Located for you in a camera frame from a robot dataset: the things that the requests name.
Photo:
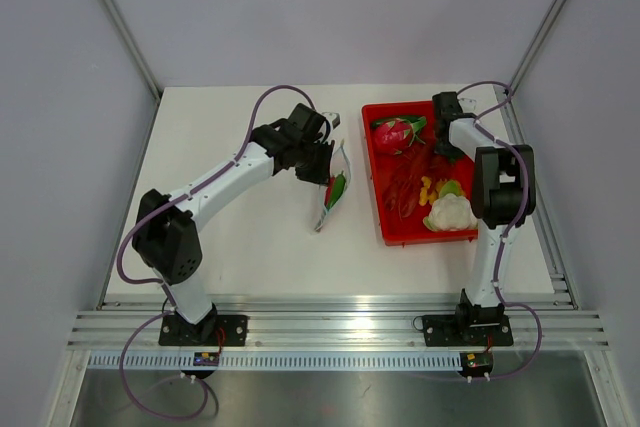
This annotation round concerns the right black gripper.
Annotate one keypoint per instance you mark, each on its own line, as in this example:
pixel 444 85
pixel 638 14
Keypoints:
pixel 448 152

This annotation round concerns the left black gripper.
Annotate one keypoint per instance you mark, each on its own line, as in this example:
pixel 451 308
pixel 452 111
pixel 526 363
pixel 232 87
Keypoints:
pixel 321 174

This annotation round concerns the clear zip top bag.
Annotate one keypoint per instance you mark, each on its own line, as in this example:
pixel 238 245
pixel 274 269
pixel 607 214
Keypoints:
pixel 340 162

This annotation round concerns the green chili pepper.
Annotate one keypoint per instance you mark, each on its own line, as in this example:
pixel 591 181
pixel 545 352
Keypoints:
pixel 338 189

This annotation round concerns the red chili pepper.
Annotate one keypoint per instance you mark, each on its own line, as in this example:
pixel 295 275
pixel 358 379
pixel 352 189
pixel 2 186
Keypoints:
pixel 328 192

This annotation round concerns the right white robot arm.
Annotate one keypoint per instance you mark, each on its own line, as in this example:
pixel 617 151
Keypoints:
pixel 503 195

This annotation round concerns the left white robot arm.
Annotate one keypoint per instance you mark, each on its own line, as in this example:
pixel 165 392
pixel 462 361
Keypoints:
pixel 169 225

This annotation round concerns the pink dragon fruit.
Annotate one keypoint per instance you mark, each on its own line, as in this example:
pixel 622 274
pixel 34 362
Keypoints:
pixel 394 135

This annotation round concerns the green lettuce leaf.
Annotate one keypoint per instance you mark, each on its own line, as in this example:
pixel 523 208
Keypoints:
pixel 452 187

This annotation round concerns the yellow corn kernels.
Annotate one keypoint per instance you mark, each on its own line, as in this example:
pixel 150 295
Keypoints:
pixel 431 190

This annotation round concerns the red plastic tray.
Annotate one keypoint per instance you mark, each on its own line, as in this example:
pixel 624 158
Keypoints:
pixel 395 229

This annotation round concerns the red crayfish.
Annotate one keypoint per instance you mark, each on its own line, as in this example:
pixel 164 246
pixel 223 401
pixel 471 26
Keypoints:
pixel 402 195

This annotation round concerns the white cauliflower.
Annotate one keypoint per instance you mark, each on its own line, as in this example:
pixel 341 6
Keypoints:
pixel 451 213

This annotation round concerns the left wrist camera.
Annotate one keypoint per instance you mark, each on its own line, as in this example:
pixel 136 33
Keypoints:
pixel 333 118

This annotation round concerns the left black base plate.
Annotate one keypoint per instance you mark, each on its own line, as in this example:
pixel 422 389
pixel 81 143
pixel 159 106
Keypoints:
pixel 218 330

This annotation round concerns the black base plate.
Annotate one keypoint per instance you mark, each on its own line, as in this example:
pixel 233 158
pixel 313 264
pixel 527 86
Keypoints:
pixel 443 331
pixel 218 330

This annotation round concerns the right aluminium frame post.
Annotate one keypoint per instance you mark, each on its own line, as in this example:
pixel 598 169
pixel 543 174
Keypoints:
pixel 542 33

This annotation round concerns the aluminium frame post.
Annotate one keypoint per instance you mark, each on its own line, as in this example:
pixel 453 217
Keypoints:
pixel 542 33
pixel 132 48

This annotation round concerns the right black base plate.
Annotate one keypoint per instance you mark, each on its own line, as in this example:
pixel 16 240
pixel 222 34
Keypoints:
pixel 443 331

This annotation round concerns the aluminium mounting rail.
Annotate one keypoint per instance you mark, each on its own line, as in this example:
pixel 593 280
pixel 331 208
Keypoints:
pixel 344 322

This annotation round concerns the white slotted cable duct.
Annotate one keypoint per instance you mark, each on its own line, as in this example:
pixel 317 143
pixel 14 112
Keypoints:
pixel 280 361

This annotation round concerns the left aluminium frame post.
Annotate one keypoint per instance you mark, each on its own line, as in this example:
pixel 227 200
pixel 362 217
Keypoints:
pixel 132 48

